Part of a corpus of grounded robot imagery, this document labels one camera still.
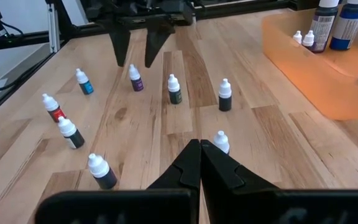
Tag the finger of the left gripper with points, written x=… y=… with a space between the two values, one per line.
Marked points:
x=154 y=46
x=120 y=46

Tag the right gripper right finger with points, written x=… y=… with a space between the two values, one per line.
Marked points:
x=244 y=202

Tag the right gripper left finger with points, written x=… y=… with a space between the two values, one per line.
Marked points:
x=166 y=202

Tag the small blue dropper bottle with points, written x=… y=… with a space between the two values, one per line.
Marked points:
x=87 y=87

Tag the small dark green dropper bottle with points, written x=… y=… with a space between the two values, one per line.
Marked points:
x=175 y=97

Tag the small dark purple dropper bottle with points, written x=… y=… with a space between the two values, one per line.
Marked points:
x=106 y=180

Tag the small white-labelled dropper bottle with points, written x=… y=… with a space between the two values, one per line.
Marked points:
x=221 y=141

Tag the small black dropper bottle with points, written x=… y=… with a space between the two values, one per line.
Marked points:
x=225 y=104

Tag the small red dropper bottle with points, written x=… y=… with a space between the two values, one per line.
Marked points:
x=57 y=114

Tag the small olive-labelled dropper bottle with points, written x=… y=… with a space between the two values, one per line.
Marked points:
x=75 y=139

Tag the large blue food coloring bottle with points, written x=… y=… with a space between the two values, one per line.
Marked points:
x=346 y=28

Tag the large purple food coloring bottle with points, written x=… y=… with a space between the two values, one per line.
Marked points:
x=322 y=28

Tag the orange translucent plastic bin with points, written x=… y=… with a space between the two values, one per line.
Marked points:
x=322 y=93

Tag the silver aluminium post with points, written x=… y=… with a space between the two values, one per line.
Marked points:
x=52 y=28

